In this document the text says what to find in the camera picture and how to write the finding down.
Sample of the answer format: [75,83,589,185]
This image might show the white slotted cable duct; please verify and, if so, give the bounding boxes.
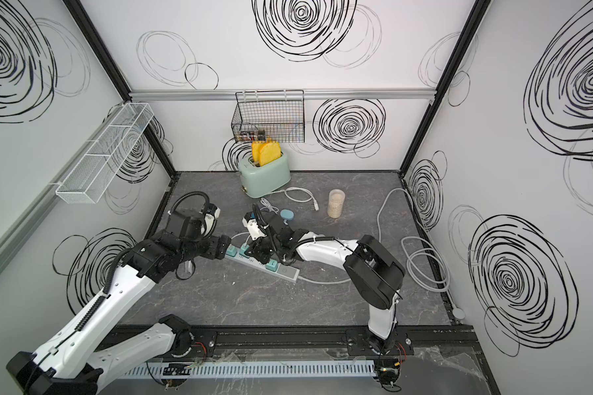
[121,360,377,381]

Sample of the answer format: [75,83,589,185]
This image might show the white toaster power cord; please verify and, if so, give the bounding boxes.
[273,186,321,212]

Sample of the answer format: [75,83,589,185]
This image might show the white wire wall shelf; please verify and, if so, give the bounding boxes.
[55,103,153,204]

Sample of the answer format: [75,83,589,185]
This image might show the teal charger with lilac cable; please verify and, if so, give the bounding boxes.
[226,245,239,258]

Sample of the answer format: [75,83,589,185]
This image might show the teal charger with black cable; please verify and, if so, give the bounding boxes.
[265,259,279,273]

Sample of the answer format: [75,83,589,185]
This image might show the mint green toaster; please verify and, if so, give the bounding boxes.
[238,153,291,198]

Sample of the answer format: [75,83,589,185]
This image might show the teal charger with white cable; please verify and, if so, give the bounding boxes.
[240,243,250,257]

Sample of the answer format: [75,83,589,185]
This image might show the blue earbud case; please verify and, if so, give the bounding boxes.
[279,209,295,222]

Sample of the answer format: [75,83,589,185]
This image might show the white power strip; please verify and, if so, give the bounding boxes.
[225,243,300,283]

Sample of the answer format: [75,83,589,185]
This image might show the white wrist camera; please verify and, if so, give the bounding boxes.
[203,203,221,222]
[242,210,267,240]

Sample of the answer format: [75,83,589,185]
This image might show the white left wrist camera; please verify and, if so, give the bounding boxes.
[203,203,221,222]

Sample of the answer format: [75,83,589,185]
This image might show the yellow toast slices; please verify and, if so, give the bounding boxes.
[251,142,282,167]

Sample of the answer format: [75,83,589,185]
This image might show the clear plastic grain jar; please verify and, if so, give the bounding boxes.
[327,189,346,219]

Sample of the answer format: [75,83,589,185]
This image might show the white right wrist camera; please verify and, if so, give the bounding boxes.
[242,210,267,240]

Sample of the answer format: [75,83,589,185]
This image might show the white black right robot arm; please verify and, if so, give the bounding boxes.
[242,208,406,355]

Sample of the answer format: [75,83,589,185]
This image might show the grey power strip cord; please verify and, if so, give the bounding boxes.
[296,187,451,293]

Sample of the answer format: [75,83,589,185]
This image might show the black wire wall basket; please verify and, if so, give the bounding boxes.
[231,90,306,143]

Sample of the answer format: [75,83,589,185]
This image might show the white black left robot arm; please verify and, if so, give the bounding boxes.
[6,191,231,394]

